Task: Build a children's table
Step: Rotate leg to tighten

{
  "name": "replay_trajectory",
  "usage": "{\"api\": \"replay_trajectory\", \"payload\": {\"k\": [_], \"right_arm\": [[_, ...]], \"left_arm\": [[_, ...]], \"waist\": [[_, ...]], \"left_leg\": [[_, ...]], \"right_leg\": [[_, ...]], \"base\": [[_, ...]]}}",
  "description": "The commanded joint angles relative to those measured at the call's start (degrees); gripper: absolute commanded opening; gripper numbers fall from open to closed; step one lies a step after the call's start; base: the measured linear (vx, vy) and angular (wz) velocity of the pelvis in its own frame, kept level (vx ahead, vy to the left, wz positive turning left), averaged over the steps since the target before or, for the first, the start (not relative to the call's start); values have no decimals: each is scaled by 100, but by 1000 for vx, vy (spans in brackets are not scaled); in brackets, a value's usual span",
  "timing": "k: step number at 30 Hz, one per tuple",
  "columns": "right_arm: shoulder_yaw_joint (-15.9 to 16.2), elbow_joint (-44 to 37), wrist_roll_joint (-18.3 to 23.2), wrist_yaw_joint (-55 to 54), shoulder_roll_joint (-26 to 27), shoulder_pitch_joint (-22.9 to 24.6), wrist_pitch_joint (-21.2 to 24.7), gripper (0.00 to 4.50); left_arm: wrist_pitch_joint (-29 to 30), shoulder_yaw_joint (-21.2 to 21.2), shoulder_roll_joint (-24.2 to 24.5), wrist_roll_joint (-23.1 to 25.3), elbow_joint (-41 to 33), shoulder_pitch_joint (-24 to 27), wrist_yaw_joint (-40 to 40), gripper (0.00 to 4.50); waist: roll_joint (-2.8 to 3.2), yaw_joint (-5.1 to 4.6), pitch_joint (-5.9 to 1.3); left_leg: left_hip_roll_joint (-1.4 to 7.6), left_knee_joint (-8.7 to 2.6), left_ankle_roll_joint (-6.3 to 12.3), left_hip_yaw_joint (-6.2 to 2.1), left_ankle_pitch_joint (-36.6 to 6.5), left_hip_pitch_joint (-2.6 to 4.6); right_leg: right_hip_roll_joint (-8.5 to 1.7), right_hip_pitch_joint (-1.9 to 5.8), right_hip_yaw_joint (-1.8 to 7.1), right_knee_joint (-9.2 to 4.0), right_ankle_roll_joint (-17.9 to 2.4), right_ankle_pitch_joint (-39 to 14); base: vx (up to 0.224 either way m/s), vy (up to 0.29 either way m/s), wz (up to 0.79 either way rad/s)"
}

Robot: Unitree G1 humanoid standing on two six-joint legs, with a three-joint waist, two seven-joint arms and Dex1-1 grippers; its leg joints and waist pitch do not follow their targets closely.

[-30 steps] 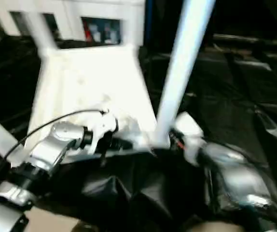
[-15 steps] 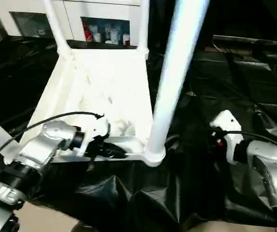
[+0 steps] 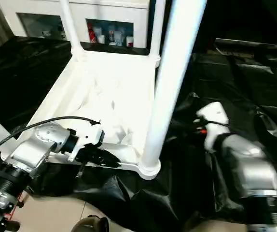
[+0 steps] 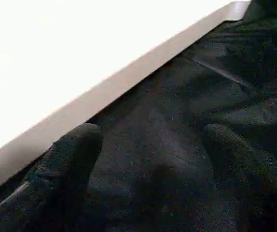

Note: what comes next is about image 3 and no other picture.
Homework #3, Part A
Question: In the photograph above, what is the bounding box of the white plastic table top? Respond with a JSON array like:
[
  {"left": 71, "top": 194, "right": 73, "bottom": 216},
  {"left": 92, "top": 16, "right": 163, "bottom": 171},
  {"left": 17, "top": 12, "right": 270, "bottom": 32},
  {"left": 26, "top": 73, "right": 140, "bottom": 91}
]
[{"left": 1, "top": 47, "right": 162, "bottom": 181}]

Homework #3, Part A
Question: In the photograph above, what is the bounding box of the black work mat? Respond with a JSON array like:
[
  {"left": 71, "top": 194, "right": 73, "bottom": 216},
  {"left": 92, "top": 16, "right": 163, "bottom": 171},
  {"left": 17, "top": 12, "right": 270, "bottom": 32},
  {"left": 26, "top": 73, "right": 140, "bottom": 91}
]
[{"left": 0, "top": 36, "right": 277, "bottom": 232}]

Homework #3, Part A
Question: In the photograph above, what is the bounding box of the grey left robot leg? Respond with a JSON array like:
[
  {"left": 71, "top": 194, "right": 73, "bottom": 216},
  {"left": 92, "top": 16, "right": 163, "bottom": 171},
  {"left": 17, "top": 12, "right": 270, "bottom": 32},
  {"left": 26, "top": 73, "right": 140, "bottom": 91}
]
[{"left": 71, "top": 216, "right": 111, "bottom": 232}]

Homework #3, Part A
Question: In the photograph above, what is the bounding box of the black low cabinet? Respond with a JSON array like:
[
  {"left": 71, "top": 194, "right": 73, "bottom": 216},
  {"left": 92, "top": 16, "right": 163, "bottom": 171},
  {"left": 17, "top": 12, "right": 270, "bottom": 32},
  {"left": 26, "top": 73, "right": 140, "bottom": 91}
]
[{"left": 196, "top": 0, "right": 277, "bottom": 56}]

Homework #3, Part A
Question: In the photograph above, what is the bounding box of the pale blue bottle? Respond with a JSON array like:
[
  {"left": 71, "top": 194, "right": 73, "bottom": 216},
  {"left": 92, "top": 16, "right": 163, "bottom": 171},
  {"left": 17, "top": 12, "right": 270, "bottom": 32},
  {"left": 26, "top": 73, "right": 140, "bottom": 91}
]
[{"left": 107, "top": 28, "right": 119, "bottom": 46}]

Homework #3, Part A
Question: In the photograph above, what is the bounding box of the red bottle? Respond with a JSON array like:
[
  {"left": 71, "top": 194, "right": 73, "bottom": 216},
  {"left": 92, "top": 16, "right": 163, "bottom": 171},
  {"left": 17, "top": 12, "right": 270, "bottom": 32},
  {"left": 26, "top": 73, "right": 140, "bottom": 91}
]
[{"left": 87, "top": 23, "right": 97, "bottom": 44}]

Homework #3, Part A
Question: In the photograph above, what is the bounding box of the white display cabinet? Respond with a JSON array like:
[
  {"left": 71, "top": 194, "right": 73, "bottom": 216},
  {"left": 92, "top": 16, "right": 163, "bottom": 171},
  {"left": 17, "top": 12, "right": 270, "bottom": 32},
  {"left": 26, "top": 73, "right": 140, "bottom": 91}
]
[{"left": 0, "top": 0, "right": 152, "bottom": 50}]

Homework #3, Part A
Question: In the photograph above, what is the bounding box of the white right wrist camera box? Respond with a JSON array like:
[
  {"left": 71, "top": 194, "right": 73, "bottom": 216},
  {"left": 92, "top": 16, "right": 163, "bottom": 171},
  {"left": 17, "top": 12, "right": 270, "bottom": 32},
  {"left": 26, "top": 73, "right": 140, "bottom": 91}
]
[{"left": 195, "top": 101, "right": 232, "bottom": 151}]

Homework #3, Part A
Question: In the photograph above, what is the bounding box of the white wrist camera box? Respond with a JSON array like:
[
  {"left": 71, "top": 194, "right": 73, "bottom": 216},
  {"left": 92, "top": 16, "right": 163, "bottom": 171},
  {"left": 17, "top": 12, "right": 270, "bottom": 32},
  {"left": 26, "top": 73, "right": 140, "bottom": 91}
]
[
  {"left": 195, "top": 101, "right": 232, "bottom": 151},
  {"left": 68, "top": 124, "right": 105, "bottom": 163}
]

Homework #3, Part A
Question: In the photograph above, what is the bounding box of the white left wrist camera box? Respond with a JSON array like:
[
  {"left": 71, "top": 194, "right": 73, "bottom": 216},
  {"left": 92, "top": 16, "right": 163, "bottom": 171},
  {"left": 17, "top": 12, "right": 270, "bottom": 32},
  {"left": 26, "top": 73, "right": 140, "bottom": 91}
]
[{"left": 68, "top": 124, "right": 105, "bottom": 163}]

